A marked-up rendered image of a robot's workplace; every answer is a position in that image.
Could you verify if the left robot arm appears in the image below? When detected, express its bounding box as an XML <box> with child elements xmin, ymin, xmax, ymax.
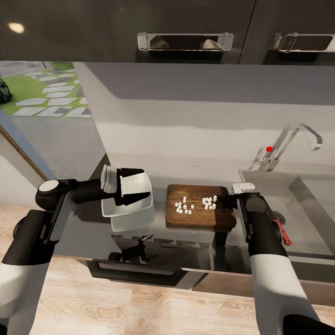
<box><xmin>0</xmin><ymin>164</ymin><xmax>150</xmax><ymax>335</ymax></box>

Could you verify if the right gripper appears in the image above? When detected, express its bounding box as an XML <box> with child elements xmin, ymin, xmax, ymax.
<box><xmin>222</xmin><ymin>194</ymin><xmax>239</xmax><ymax>210</ymax></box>

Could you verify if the cutting board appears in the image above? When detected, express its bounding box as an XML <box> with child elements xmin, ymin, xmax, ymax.
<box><xmin>165</xmin><ymin>184</ymin><xmax>237</xmax><ymax>228</ymax></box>

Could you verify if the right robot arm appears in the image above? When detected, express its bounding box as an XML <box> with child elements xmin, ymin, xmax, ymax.
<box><xmin>222</xmin><ymin>182</ymin><xmax>335</xmax><ymax>335</ymax></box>

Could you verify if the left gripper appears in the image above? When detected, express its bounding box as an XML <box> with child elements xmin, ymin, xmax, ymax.
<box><xmin>88</xmin><ymin>168</ymin><xmax>150</xmax><ymax>206</ymax></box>

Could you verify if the parer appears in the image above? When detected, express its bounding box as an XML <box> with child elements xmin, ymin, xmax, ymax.
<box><xmin>266</xmin><ymin>202</ymin><xmax>292</xmax><ymax>246</ymax></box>

